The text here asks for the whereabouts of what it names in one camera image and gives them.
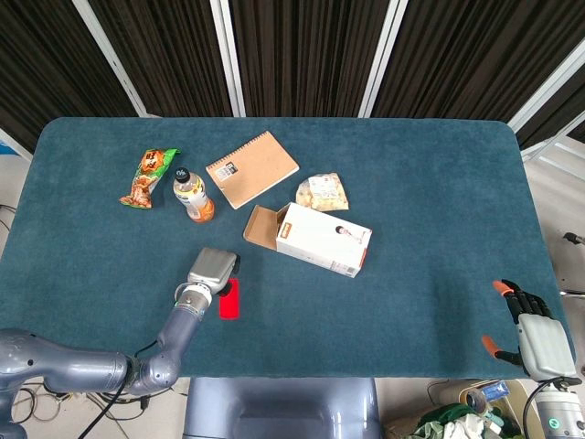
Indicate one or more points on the orange drink bottle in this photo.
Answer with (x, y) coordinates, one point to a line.
(194, 196)

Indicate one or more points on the green cloth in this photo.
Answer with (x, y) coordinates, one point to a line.
(445, 414)

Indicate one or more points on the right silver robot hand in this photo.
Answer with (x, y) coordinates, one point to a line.
(541, 340)

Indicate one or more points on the white cardboard box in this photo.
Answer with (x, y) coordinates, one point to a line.
(320, 238)

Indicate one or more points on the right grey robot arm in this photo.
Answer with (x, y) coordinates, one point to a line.
(564, 411)

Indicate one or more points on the kraft spiral notebook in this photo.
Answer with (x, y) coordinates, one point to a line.
(251, 169)

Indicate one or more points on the clear plastic food bag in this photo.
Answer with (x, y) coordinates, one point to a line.
(322, 192)

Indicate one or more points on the green orange snack bag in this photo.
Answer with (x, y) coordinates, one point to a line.
(145, 180)

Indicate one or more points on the grey-blue robot torso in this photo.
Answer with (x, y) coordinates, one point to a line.
(281, 411)

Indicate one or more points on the dark folding screen panel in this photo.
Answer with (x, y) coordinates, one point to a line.
(306, 55)
(41, 68)
(466, 59)
(557, 114)
(169, 55)

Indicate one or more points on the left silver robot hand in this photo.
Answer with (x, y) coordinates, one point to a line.
(211, 267)

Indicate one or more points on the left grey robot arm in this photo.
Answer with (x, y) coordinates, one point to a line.
(68, 366)

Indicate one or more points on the teal table cloth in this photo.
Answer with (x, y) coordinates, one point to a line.
(411, 183)

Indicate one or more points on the blue plastic packet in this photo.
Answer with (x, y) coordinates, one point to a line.
(497, 390)

